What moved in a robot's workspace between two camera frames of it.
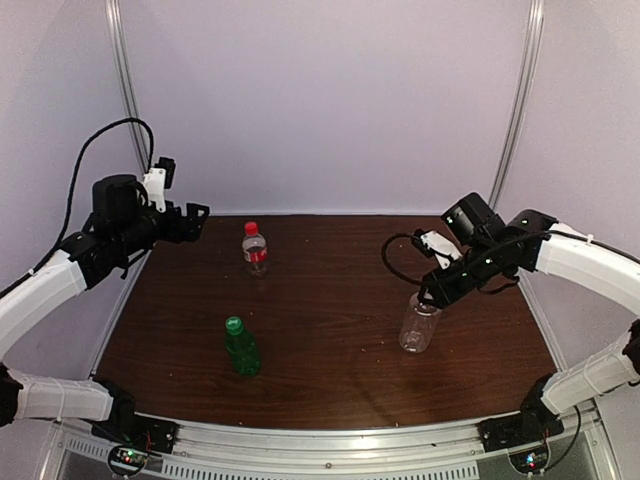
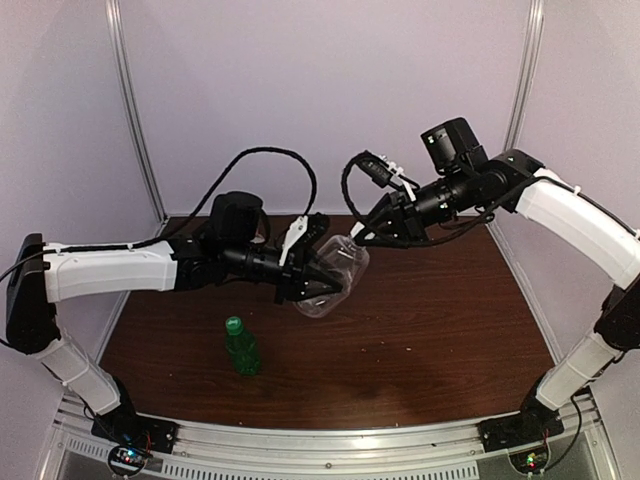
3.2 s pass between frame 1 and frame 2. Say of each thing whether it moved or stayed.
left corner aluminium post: stayed
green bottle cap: stayed
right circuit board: stayed
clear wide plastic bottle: moved
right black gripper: moved
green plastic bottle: stayed
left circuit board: stayed
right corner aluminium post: stayed
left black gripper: moved
